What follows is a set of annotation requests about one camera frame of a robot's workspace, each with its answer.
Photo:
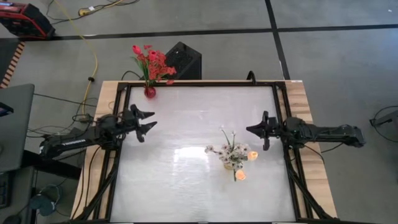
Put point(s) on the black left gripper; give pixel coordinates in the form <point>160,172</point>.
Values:
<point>130,123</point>

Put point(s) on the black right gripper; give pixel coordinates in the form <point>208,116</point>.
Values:
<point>276,129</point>

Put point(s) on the white artificial flower bunch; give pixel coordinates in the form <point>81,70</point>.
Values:
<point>237,155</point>
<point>224,147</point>

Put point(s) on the yellow glass vase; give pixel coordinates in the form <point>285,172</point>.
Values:
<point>228,167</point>

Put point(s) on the red artificial tulip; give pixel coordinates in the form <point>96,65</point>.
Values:
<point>136,49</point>

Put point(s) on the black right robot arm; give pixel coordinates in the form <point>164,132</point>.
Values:
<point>326,135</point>

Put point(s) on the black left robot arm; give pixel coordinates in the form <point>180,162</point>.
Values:
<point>77,141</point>

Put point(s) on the red glass vase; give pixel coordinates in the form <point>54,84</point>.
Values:
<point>150,92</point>

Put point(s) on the black perforated box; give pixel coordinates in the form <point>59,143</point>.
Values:
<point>183,62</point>

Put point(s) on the grey laptop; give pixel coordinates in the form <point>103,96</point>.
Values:
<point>17,130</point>

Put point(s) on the teal headphones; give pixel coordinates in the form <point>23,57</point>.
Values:
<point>45,202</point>

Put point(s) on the red and black toolbox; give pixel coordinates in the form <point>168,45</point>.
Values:
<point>25,20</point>

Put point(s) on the black metal table frame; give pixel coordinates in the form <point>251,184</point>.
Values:
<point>202,83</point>

